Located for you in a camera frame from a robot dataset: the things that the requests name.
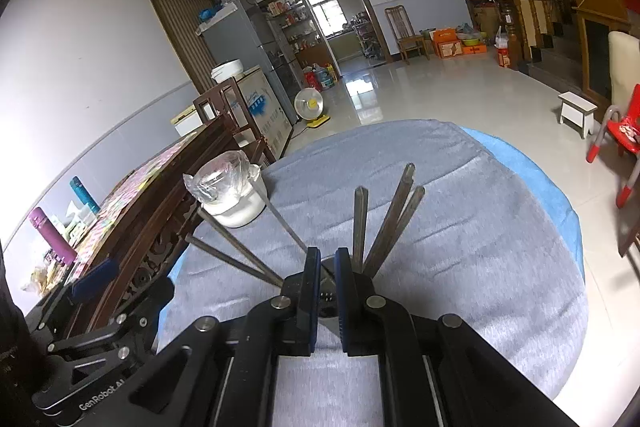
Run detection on person's left forearm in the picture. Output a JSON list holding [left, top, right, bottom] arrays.
[[0, 302, 51, 427]]

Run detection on blue table cover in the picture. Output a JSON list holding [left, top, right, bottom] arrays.
[[167, 125, 586, 288]]

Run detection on dark wooden chopstick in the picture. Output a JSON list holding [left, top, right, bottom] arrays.
[[259, 193, 335, 282], [185, 235, 285, 289], [352, 187, 370, 265], [361, 163, 417, 275], [196, 207, 291, 288], [370, 186, 427, 279]]

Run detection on white plastic basin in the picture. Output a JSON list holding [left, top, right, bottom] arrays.
[[202, 164, 269, 228]]

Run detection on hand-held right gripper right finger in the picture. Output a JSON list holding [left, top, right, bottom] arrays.
[[334, 248, 581, 427]]

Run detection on red plastic chair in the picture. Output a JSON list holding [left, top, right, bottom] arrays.
[[587, 83, 640, 208]]

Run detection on colourful printed cover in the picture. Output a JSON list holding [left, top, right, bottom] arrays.
[[75, 139, 201, 258]]

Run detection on blue water jug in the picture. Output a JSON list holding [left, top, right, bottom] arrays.
[[312, 64, 335, 90]]

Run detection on teal thermos bottle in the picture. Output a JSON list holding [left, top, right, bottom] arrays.
[[70, 177, 101, 212]]

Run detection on purple thermos bottle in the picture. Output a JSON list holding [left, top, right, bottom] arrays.
[[28, 207, 78, 265]]

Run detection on brown door curtain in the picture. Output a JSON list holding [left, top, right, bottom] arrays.
[[143, 0, 216, 92]]

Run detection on white lidded pot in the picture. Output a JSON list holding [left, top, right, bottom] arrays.
[[211, 60, 246, 82]]

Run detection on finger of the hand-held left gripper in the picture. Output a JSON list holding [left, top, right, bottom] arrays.
[[70, 258, 121, 300]]

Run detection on metal rack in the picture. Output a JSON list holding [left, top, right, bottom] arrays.
[[352, 14, 388, 60]]

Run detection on grey refrigerator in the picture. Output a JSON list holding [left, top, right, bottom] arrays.
[[200, 0, 306, 128]]

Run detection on carved dark wooden sideboard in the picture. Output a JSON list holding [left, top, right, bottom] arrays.
[[60, 112, 273, 343]]

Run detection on white cabinet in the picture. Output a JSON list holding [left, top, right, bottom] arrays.
[[170, 104, 203, 138]]

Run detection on red and white sack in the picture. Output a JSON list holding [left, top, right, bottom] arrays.
[[495, 27, 513, 68]]

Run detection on white freezer with blue print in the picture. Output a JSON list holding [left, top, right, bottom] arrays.
[[235, 66, 296, 152]]

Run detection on dark wooden chair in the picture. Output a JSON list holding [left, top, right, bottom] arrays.
[[192, 77, 266, 168]]

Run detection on shelf of goods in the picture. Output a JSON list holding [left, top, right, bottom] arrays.
[[267, 0, 321, 62]]

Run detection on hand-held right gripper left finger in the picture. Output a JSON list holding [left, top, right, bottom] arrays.
[[107, 247, 323, 427]]

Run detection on grey felt tablecloth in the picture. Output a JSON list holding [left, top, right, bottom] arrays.
[[157, 119, 590, 427]]

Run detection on cream chair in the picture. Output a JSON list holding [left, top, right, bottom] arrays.
[[607, 31, 640, 108]]

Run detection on orange cardboard box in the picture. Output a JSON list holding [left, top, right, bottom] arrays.
[[431, 29, 463, 58]]

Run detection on clear plastic bag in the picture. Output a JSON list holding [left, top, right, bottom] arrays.
[[182, 150, 251, 205]]

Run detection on brown wooden chair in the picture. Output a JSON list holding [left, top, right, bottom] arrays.
[[384, 5, 430, 65]]

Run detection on small white stool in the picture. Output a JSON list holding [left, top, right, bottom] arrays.
[[558, 91, 598, 138]]

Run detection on wooden stair railing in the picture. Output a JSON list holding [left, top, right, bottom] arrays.
[[487, 0, 551, 70]]

